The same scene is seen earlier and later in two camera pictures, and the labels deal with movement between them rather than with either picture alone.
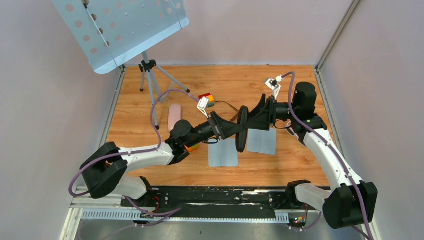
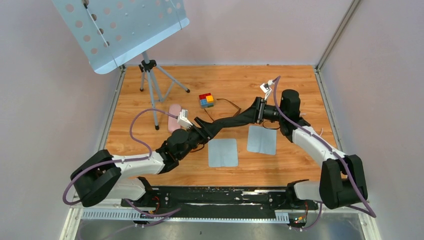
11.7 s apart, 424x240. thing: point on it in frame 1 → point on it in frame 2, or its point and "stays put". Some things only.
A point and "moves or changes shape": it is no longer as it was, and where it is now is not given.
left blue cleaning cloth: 223,153 stays put
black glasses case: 242,128 moves or changes shape
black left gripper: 224,128 → 206,131
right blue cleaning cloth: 262,141 stays put
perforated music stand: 110,31 stays put
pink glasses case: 174,115 stays put
